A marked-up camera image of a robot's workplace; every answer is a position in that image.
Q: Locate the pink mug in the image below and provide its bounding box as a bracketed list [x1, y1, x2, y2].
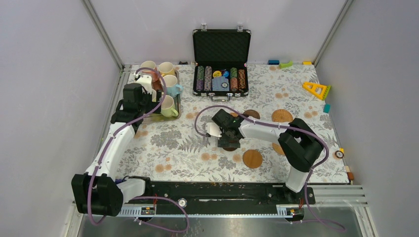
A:
[140, 61, 157, 74]

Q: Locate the woven cork coaster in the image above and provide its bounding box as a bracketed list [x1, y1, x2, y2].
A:
[272, 143, 285, 156]

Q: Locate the blue toy block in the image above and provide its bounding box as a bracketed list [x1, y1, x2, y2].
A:
[267, 60, 280, 65]

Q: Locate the dark brown wooden coaster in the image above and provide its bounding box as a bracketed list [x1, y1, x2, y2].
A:
[223, 148, 237, 152]

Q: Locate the brown wooden block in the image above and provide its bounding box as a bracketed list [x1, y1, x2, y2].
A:
[345, 165, 354, 182]

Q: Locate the yellow mug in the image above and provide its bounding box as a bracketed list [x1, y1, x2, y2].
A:
[158, 62, 175, 77]

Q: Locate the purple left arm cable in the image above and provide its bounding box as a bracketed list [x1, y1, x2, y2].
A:
[87, 67, 190, 234]

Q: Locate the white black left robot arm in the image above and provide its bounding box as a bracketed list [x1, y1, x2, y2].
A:
[71, 83, 165, 216]

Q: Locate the yellow triangle toy block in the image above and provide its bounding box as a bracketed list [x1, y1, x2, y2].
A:
[302, 81, 331, 101]

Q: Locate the black poker chip case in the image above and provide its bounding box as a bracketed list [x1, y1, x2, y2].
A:
[192, 24, 251, 101]

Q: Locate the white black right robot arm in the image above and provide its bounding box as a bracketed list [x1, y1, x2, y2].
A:
[205, 109, 328, 203]

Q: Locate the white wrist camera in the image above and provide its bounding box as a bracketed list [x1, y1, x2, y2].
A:
[135, 73, 153, 94]
[205, 122, 222, 138]

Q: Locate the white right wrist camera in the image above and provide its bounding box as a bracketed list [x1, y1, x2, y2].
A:
[205, 122, 222, 138]

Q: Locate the light green mug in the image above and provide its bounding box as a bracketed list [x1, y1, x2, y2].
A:
[161, 95, 179, 118]

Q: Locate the light brown wooden coaster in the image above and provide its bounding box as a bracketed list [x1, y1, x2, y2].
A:
[243, 150, 263, 169]

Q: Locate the light blue mug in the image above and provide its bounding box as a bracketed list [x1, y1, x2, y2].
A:
[163, 75, 184, 97]

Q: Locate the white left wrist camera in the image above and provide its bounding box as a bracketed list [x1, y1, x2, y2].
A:
[135, 73, 153, 94]

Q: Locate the floral table mat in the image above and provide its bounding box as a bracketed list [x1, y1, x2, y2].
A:
[117, 65, 349, 184]

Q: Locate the woven rattan coaster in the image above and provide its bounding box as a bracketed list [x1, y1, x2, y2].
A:
[271, 109, 293, 122]

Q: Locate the silver metal tray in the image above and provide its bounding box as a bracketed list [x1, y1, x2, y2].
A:
[144, 70, 181, 123]

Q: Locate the dark walnut wooden coaster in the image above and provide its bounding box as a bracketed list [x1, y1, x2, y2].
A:
[243, 110, 260, 119]

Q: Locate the green toy block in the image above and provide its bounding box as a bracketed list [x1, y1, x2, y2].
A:
[279, 61, 293, 69]

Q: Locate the tape roll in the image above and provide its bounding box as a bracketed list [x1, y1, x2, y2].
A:
[334, 149, 344, 159]

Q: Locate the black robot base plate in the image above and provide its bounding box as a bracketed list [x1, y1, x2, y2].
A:
[124, 181, 317, 217]

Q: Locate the teal toy block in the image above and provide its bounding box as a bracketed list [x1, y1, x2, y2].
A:
[323, 104, 331, 114]

